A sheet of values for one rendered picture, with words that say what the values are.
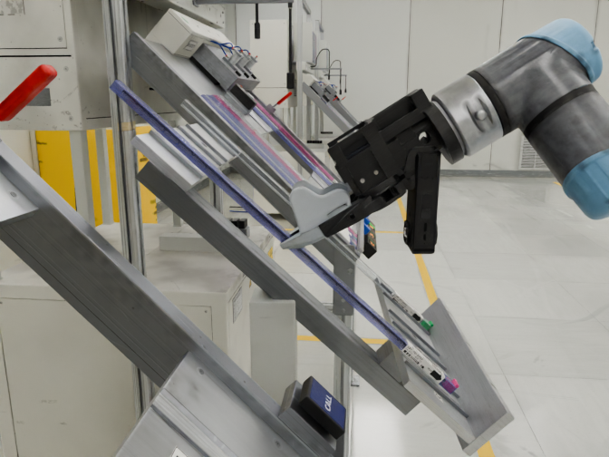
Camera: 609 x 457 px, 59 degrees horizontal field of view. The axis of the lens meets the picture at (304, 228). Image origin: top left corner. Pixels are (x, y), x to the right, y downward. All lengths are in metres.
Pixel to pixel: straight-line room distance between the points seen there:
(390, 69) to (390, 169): 7.32
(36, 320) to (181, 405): 1.13
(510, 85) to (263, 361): 0.45
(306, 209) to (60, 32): 0.94
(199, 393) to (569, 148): 0.39
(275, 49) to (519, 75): 4.32
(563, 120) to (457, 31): 7.44
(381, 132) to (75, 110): 0.93
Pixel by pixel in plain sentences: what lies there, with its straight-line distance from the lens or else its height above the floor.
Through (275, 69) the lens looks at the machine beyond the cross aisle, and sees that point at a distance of 4.82.
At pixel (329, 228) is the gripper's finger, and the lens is 0.55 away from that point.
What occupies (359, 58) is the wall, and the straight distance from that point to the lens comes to 7.86.
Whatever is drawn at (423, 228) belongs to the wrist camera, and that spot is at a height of 0.94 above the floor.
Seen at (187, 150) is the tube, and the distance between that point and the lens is 0.59.
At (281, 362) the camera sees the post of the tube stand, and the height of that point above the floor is 0.73.
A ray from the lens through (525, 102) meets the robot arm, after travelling 0.57.
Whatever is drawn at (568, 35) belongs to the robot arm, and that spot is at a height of 1.13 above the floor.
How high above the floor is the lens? 1.07
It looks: 13 degrees down
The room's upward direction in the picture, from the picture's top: straight up
